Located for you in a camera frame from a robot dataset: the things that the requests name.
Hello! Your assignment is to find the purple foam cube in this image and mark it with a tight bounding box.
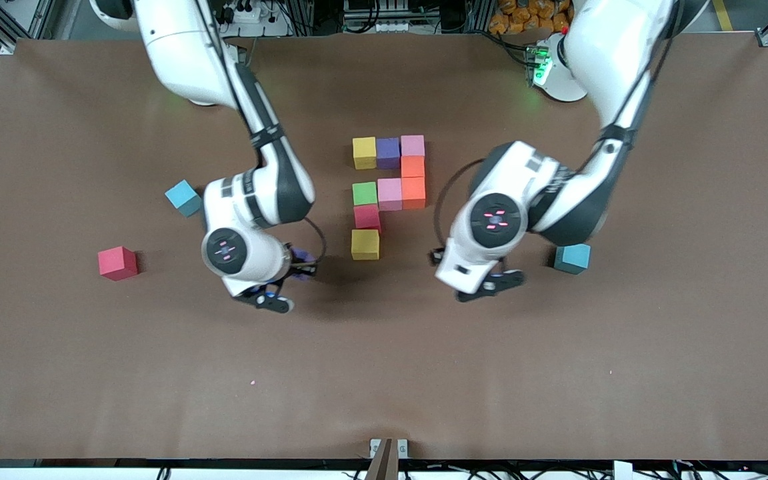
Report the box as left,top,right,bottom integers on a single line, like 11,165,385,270
289,247,319,282
376,137,402,170

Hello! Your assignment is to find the yellow foam cube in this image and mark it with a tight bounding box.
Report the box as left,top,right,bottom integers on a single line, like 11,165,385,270
353,137,378,170
351,229,381,261

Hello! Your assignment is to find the red foam cube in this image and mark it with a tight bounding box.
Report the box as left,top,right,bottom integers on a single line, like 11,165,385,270
98,246,139,281
354,205,382,233

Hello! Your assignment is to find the blue foam cube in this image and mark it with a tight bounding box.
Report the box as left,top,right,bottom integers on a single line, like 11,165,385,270
165,179,203,218
554,243,592,275

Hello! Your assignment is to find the brown table cover sheet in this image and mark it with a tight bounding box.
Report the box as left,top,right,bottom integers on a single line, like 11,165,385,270
0,32,768,461

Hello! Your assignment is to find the brown wooden strip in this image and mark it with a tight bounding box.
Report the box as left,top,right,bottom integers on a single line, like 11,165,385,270
365,438,399,480

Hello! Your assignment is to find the pile of orange items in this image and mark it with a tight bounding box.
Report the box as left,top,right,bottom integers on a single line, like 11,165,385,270
489,0,575,35

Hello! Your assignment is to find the white power strip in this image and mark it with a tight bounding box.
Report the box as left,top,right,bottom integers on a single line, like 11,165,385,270
223,2,263,25

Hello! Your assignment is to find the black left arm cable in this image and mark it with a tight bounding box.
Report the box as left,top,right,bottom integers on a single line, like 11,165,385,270
433,0,677,249

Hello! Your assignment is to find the small metal bracket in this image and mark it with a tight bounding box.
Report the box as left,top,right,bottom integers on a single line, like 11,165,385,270
369,438,409,461

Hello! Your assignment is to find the aluminium frame post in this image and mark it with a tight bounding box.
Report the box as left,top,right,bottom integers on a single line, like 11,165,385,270
467,0,495,33
291,0,315,34

